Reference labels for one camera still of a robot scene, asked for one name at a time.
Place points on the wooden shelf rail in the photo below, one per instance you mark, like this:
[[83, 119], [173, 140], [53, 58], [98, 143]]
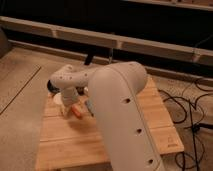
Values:
[[136, 45]]

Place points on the orange pepper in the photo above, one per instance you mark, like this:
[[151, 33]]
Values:
[[77, 113]]

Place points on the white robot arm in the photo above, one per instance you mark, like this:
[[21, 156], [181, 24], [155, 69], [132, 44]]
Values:
[[112, 91]]

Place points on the blue grey small object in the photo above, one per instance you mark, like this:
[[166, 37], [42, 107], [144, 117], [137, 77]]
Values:
[[88, 105]]

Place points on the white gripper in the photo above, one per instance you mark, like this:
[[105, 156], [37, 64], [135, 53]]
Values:
[[69, 96]]

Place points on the black bowl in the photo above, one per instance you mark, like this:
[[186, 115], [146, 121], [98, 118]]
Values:
[[51, 88]]

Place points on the wooden board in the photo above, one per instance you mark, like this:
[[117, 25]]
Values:
[[70, 143]]

